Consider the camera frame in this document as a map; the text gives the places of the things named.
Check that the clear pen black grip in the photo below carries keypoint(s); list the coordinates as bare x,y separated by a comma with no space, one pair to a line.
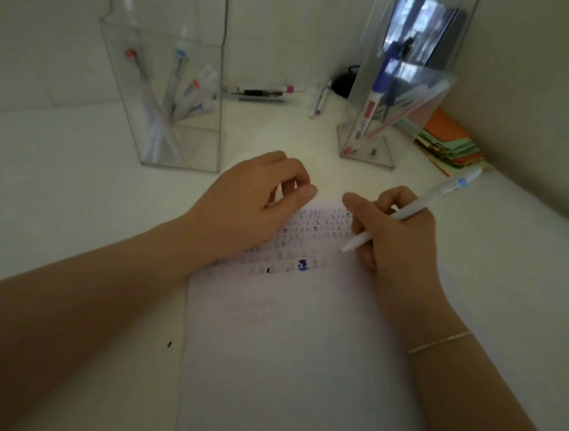
387,103

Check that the black bag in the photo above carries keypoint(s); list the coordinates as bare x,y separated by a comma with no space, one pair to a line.
343,84

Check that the person's left forearm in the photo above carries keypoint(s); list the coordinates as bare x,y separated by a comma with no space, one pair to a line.
56,332

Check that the person's left hand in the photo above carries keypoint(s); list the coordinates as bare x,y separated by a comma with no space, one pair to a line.
245,204

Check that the person's right hand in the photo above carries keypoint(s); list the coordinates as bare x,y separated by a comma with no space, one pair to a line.
404,263

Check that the thick white marker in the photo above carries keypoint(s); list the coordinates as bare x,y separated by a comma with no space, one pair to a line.
374,101

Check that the stack of coloured sticky notes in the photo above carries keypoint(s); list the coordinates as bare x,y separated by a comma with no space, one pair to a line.
446,125

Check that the white pen light blue end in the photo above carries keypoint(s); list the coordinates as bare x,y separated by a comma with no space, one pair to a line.
430,201

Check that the white pen light blue band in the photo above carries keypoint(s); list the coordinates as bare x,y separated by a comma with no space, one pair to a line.
180,57

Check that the person's right forearm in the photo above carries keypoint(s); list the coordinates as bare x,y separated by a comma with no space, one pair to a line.
485,419

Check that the white paper sheet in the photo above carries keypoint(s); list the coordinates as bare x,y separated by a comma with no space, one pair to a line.
300,373

